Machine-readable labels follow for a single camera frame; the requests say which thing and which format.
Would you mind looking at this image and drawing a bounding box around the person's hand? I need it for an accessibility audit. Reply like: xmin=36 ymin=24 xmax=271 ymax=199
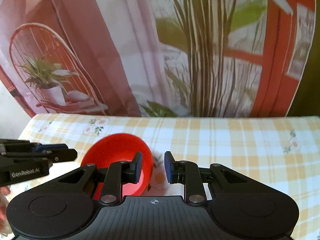
xmin=0 ymin=186 xmax=11 ymax=235

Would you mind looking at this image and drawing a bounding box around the printed room backdrop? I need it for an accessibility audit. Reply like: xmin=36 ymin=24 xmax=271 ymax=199
xmin=1 ymin=0 xmax=319 ymax=118

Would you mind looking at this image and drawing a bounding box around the yellow plaid tablecloth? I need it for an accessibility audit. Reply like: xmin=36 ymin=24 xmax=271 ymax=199
xmin=11 ymin=114 xmax=319 ymax=239

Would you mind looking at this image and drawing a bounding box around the red bowl front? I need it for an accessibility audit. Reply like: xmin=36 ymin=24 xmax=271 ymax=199
xmin=81 ymin=133 xmax=153 ymax=196

